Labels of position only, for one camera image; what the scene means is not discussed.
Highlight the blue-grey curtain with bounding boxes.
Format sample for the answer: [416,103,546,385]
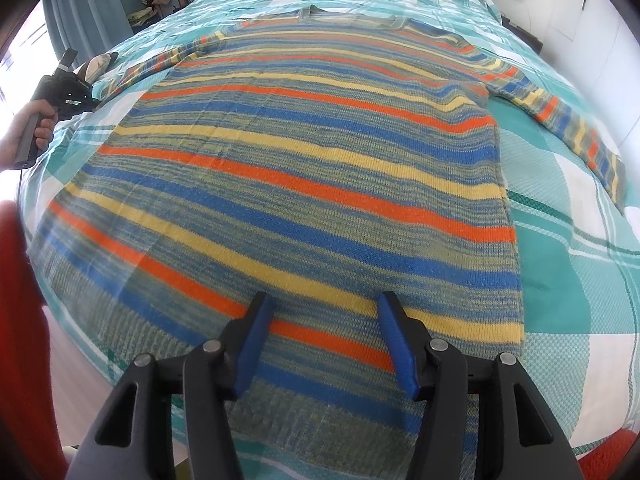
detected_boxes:
[42,0,151,70]

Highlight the striped knit sweater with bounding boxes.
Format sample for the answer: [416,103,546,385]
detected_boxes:
[29,4,628,466]

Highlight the red fabric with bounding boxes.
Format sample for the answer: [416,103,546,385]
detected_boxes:
[575,422,640,480]

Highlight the patterned pillow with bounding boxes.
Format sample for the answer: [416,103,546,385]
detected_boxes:
[79,52,122,85]

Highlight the window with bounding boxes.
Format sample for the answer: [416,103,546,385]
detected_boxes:
[0,7,66,126]

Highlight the black bedside item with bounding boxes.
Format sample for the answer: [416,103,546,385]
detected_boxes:
[500,12,544,54]

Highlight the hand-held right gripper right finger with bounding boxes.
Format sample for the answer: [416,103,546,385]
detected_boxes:
[376,290,586,480]

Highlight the person's red clothing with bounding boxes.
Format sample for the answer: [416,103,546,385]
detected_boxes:
[0,200,69,480]

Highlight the yellowish cloth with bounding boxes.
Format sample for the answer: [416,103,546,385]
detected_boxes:
[127,7,162,29]

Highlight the person's left hand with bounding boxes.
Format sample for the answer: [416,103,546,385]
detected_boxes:
[0,100,57,167]

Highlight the teal plaid blanket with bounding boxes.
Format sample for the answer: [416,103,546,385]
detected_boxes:
[15,0,640,480]

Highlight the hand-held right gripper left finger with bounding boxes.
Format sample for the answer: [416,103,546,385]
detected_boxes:
[65,291,276,480]

